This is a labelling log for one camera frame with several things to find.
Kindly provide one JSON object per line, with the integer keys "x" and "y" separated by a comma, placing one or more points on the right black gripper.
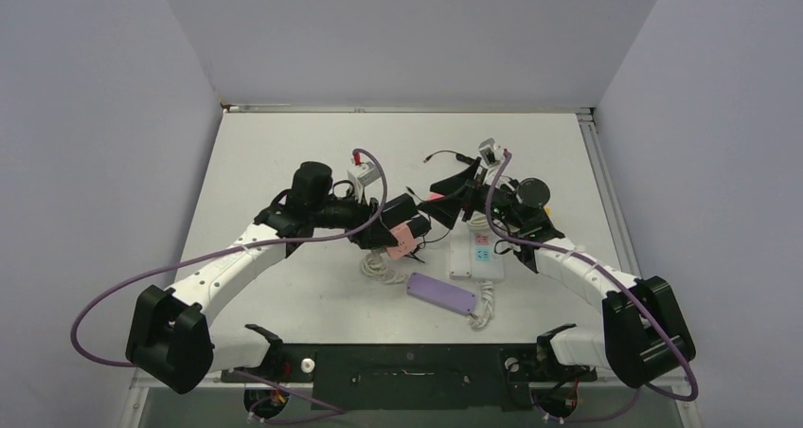
{"x": 462, "y": 191}

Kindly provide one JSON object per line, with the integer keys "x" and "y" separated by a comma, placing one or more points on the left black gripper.
{"x": 375, "y": 234}

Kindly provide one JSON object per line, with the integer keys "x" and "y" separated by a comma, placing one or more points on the pink cube socket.
{"x": 434, "y": 196}
{"x": 406, "y": 242}

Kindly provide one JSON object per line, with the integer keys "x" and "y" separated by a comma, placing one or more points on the small black plug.
{"x": 419, "y": 226}

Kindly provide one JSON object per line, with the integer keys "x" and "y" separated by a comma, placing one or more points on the white multi-socket power strip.
{"x": 485, "y": 263}

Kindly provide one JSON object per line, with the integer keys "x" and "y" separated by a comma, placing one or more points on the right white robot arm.
{"x": 643, "y": 335}

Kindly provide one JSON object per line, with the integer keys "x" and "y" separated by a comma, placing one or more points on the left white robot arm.
{"x": 171, "y": 337}

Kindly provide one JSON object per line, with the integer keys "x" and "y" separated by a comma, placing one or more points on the white flat power strip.
{"x": 460, "y": 253}

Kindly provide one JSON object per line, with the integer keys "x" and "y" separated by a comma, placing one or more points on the purple power strip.
{"x": 441, "y": 294}

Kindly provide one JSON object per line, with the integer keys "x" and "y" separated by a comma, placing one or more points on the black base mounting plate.
{"x": 414, "y": 376}

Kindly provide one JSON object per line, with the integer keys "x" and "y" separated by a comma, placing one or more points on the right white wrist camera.
{"x": 491, "y": 153}

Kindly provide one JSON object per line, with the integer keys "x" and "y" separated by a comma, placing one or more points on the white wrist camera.
{"x": 491, "y": 153}
{"x": 361, "y": 176}

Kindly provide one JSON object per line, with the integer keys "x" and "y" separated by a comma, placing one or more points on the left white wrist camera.
{"x": 361, "y": 176}

